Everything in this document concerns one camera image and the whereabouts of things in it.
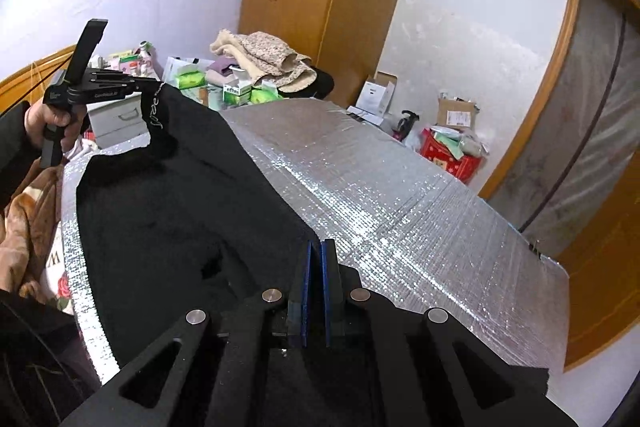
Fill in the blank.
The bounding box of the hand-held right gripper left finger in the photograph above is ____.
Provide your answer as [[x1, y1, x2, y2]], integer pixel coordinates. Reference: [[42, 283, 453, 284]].
[[60, 239, 318, 427]]

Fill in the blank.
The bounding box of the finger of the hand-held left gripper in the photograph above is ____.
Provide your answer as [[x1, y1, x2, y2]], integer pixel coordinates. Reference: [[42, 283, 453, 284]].
[[120, 76, 167, 96]]

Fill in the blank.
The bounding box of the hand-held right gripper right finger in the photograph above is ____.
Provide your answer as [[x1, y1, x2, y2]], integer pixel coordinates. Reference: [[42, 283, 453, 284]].
[[320, 238, 577, 427]]

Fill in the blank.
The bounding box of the black fleece garment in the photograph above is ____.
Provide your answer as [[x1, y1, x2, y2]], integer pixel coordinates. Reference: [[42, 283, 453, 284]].
[[75, 82, 551, 427]]

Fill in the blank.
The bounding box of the person's left forearm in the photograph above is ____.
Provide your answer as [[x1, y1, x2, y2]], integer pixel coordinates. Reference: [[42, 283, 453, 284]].
[[0, 99, 47, 208]]

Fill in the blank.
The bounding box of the person's left hand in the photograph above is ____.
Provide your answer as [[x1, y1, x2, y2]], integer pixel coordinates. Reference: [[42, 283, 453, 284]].
[[24, 101, 77, 148]]

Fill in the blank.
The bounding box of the white drawer cabinet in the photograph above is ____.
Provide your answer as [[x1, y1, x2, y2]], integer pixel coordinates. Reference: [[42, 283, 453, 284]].
[[86, 93, 154, 151]]

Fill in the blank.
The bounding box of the green tissue pack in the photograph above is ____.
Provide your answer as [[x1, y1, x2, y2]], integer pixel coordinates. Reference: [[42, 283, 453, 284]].
[[249, 84, 279, 106], [174, 67, 209, 91]]

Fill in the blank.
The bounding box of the wooden headboard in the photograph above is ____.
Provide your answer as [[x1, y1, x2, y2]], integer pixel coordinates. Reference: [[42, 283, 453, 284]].
[[0, 44, 79, 108]]

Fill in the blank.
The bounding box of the purple cloth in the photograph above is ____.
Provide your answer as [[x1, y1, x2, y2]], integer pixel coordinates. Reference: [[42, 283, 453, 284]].
[[206, 58, 247, 86]]

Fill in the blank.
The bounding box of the white green medicine box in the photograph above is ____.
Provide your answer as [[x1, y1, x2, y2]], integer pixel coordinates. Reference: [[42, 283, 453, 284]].
[[221, 79, 257, 108]]

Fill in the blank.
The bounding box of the silver foil mat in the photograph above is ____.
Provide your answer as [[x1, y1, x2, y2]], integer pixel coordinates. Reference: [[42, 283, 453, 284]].
[[60, 99, 572, 389]]

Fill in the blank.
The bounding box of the beige floral cloth pile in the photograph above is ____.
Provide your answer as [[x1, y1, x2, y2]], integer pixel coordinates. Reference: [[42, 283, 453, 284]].
[[209, 29, 319, 88]]

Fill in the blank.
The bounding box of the brown plush blanket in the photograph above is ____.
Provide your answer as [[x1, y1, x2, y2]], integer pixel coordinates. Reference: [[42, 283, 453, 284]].
[[0, 156, 72, 299]]

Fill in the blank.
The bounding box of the black bag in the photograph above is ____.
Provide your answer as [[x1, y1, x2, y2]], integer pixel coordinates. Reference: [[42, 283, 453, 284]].
[[299, 66, 337, 101]]

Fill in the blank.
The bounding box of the white open box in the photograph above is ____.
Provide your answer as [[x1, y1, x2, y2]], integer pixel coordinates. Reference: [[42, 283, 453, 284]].
[[358, 72, 398, 118]]

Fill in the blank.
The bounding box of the brown cardboard box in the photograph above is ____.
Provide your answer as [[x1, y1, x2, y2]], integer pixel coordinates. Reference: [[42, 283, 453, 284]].
[[436, 92, 480, 131]]

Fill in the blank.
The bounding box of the person's dark clothing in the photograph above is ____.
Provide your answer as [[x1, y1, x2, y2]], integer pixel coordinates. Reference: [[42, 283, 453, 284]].
[[0, 287, 103, 427]]

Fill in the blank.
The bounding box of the clear plastic door curtain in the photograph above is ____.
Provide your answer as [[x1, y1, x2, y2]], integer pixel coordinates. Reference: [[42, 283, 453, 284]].
[[487, 0, 640, 259]]

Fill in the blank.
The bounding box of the wooden door frame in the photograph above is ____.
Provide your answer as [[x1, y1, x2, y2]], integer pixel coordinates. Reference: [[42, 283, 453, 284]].
[[477, 0, 640, 374]]

